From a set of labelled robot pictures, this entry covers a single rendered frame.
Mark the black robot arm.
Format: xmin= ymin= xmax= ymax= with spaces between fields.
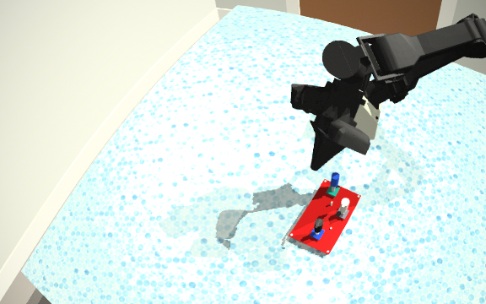
xmin=290 ymin=14 xmax=486 ymax=117

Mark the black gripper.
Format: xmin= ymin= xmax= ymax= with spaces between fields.
xmin=302 ymin=78 xmax=370 ymax=171

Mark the red circuit board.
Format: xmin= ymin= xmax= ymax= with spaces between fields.
xmin=289 ymin=171 xmax=361 ymax=255

